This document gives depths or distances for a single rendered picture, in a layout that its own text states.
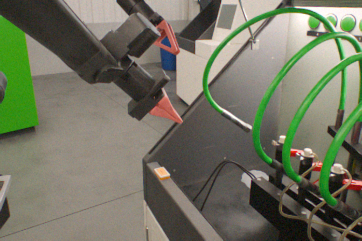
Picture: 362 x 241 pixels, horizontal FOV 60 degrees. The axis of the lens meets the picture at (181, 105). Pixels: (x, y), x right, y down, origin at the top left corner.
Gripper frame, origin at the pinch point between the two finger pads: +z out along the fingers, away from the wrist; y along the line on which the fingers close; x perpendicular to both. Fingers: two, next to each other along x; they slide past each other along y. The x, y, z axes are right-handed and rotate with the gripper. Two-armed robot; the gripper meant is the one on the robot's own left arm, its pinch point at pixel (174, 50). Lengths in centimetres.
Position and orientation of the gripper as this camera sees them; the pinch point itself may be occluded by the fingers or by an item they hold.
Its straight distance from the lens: 82.3
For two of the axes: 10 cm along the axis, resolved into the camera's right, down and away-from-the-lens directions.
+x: -7.3, 6.6, 1.7
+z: 6.7, 7.4, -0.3
